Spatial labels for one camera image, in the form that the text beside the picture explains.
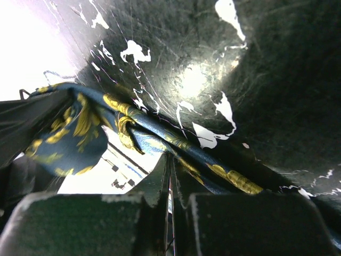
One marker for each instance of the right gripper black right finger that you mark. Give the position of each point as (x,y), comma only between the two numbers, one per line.
(239,224)

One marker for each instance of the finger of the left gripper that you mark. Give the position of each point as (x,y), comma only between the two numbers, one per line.
(23,120)

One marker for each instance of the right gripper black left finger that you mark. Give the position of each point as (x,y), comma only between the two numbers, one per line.
(134,223)

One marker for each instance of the blue yellow floral tie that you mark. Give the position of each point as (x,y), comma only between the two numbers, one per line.
(74,142)

